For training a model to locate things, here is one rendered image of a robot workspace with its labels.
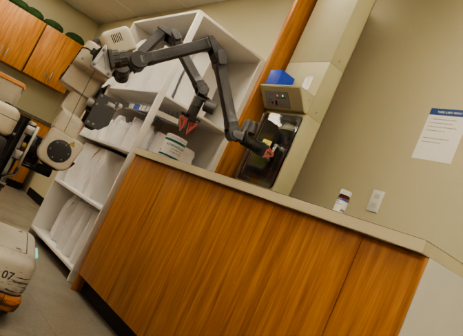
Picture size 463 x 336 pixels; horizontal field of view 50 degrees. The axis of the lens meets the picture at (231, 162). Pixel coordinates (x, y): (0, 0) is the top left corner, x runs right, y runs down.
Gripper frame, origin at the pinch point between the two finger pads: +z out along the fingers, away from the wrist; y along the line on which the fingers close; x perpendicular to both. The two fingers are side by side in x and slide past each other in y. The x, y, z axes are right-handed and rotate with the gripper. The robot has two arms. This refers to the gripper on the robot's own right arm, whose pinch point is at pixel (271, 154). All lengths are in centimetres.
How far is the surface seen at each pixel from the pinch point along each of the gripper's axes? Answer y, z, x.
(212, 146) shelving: 125, 46, 20
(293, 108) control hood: 6.5, 2.8, -26.0
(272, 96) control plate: 22.4, -1.4, -26.8
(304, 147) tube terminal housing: -3.8, 13.4, -11.8
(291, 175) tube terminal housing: -7.3, 12.2, 4.4
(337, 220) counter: -81, -25, 6
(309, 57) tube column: 23, 7, -55
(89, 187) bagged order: 140, -18, 89
